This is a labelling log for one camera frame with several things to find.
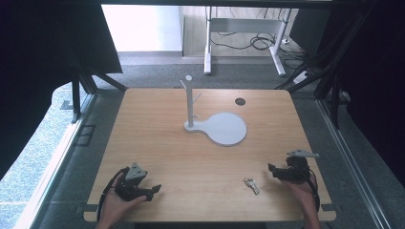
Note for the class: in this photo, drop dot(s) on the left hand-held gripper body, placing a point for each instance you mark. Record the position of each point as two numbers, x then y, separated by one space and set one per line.
135 173

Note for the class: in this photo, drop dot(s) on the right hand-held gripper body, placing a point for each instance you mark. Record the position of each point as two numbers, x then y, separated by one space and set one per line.
297 168

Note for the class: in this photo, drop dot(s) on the person's right hand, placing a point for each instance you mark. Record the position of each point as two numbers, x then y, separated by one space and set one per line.
299 191

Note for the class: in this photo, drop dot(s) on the person's left hand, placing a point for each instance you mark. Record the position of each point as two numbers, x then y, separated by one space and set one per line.
116 206

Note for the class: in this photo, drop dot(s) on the silver key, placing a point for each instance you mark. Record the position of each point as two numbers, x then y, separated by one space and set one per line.
251 185

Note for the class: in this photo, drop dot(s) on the white stand with round base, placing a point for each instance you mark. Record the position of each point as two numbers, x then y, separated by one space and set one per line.
223 127

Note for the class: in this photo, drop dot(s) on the white power strip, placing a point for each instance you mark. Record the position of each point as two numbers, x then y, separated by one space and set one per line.
301 77

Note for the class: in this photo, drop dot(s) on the black metal stand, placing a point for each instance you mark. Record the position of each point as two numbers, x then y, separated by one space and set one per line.
83 83
331 73

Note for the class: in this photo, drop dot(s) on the black curtain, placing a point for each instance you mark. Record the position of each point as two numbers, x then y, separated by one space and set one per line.
375 79
41 63

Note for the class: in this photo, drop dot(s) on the white desk frame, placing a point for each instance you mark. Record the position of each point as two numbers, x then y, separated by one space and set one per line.
243 25

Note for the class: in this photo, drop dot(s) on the white wall panel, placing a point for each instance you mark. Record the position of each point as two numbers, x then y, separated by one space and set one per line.
143 27

